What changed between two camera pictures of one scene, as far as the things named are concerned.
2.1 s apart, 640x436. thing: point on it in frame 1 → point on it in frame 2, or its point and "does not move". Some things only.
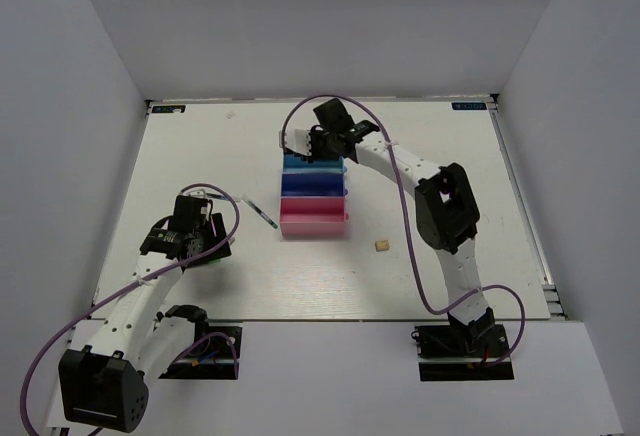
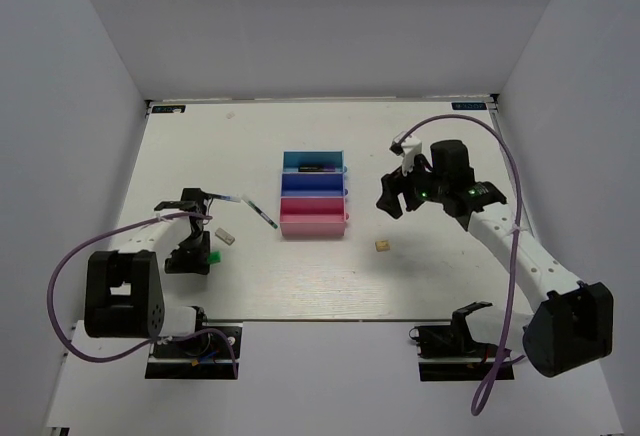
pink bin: (313, 216) does not move
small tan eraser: (382, 245) does not move
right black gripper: (314, 136) → (392, 185)
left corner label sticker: (169, 109) does not move
